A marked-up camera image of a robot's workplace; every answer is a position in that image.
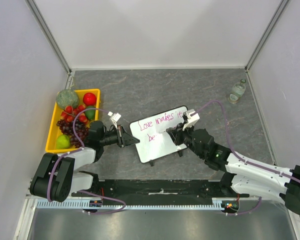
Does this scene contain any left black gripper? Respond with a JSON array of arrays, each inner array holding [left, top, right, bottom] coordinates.
[[99, 124, 140, 148]]

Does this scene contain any white whiteboard black frame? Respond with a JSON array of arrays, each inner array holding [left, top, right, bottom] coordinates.
[[129, 105, 188, 164]]

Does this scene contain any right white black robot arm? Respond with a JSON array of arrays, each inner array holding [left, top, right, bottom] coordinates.
[[166, 124, 300, 215]]

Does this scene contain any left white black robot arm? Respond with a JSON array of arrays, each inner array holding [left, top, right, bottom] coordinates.
[[29, 120, 140, 203]]

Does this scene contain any green lime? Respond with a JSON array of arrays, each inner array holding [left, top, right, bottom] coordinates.
[[84, 105, 96, 121]]

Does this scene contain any purple grape bunch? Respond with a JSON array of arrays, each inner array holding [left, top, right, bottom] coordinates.
[[56, 120, 89, 148]]

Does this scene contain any red apple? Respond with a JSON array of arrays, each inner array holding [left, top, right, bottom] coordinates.
[[82, 92, 97, 106]]

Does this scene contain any red strawberry cluster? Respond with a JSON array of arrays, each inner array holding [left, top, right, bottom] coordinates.
[[60, 104, 88, 124]]

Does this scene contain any green pear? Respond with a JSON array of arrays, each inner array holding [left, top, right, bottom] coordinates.
[[55, 134, 71, 150]]

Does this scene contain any green netted melon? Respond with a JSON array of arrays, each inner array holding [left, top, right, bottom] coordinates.
[[55, 89, 80, 109]]

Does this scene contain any clear glass bottle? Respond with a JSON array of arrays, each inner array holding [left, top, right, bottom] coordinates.
[[228, 78, 247, 104]]

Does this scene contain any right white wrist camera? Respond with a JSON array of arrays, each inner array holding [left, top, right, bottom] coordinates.
[[182, 109, 200, 131]]

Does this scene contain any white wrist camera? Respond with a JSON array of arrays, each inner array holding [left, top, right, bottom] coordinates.
[[107, 111, 121, 129], [182, 109, 200, 131]]

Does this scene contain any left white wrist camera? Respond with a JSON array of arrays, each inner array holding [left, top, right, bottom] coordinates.
[[107, 111, 121, 129]]

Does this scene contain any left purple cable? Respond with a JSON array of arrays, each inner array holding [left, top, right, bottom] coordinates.
[[46, 107, 127, 216]]

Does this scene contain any purple cable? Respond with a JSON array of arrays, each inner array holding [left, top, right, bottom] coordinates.
[[194, 100, 300, 216], [46, 107, 127, 216]]

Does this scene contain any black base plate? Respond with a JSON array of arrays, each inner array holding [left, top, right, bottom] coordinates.
[[87, 179, 249, 205]]

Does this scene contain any white slotted cable duct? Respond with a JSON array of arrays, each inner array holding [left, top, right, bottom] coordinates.
[[36, 198, 235, 211]]

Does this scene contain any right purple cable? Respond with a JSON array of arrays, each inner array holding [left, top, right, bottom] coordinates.
[[194, 100, 300, 216]]

